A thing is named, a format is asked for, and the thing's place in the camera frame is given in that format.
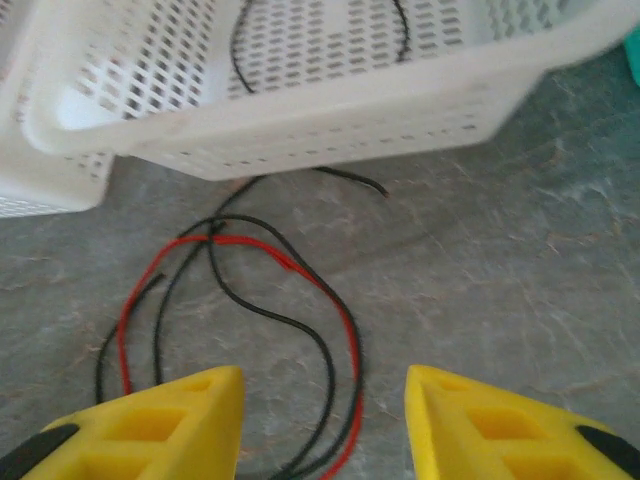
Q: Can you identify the white perforated plastic basket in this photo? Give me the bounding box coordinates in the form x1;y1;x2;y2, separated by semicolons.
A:
0;0;117;220
19;0;640;182

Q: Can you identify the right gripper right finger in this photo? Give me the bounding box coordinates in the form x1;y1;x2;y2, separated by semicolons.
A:
403;363;640;480

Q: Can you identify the red cable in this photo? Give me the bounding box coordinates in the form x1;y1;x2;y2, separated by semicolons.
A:
117;234;362;480

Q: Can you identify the black cable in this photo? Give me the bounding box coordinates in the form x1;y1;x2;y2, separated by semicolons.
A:
94;167;390;404
228;0;412;95
207;214;366;480

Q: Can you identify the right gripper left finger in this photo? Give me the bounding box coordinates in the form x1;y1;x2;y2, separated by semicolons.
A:
0;364;246;480

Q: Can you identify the teal perforated plastic basket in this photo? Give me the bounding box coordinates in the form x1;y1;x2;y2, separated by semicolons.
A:
622;27;640;89

